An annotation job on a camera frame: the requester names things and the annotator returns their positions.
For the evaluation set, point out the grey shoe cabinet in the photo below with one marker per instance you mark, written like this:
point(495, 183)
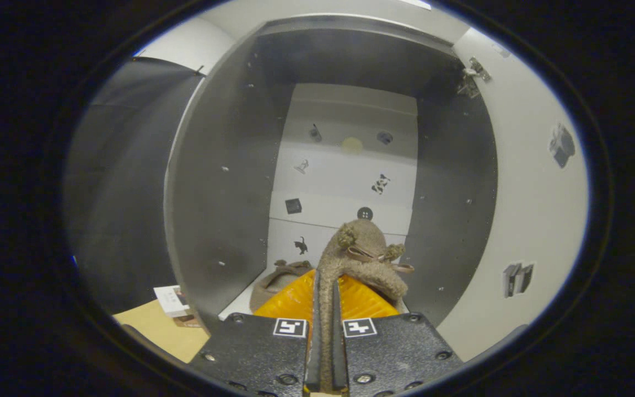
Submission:
point(224, 193)

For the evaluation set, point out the brown fluffy shoe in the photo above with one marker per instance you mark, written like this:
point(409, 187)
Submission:
point(361, 242)
point(273, 284)

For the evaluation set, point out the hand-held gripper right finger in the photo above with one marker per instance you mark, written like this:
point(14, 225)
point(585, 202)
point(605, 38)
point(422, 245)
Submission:
point(339, 364)

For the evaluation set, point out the black backdrop cloth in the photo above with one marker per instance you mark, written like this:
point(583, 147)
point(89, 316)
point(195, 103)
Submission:
point(119, 193)

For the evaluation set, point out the stack of books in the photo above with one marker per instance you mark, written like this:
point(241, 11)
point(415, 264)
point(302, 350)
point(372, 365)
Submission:
point(170, 300)

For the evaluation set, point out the metal door hinge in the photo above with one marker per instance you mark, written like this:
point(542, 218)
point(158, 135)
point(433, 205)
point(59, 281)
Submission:
point(474, 74)

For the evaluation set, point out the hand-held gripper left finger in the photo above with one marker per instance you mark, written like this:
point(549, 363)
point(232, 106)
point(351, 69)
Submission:
point(313, 369)

